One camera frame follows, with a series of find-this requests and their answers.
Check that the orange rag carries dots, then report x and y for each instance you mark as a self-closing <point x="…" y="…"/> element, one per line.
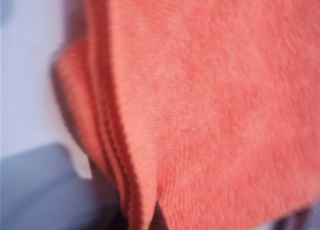
<point x="200" y="90"/>

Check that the grey closed laptop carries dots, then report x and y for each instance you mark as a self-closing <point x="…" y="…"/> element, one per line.
<point x="37" y="190"/>

